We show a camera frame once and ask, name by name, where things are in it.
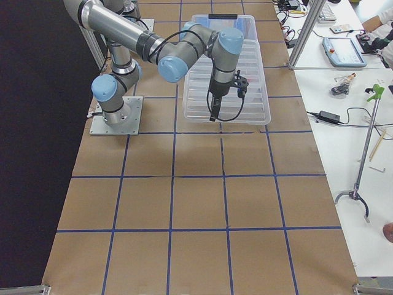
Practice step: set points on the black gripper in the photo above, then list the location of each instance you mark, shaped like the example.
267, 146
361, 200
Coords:
220, 88

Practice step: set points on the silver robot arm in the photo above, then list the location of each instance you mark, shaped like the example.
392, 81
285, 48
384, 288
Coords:
173, 60
122, 61

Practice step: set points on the clear plastic storage box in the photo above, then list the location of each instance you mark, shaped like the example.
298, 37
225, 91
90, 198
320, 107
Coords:
255, 110

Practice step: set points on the black box latch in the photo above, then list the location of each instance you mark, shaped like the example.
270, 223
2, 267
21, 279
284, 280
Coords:
223, 16

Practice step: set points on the black power adapter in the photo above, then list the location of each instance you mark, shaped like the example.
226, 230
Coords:
326, 117

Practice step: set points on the robot teach pendant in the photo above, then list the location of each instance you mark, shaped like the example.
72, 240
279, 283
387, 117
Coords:
343, 52

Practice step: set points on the long reach grabber tool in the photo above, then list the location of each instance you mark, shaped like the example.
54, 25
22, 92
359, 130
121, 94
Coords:
354, 193

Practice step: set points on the wooden chopsticks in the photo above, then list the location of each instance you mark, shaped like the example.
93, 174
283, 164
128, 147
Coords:
379, 141

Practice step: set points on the silver hex key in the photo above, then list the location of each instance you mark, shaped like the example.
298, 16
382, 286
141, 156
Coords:
381, 170

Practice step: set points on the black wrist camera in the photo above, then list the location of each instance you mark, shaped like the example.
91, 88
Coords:
240, 83

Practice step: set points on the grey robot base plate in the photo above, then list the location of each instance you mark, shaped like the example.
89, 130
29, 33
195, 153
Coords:
125, 121

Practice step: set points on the aluminium frame post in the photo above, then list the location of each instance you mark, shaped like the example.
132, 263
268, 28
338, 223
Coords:
307, 28

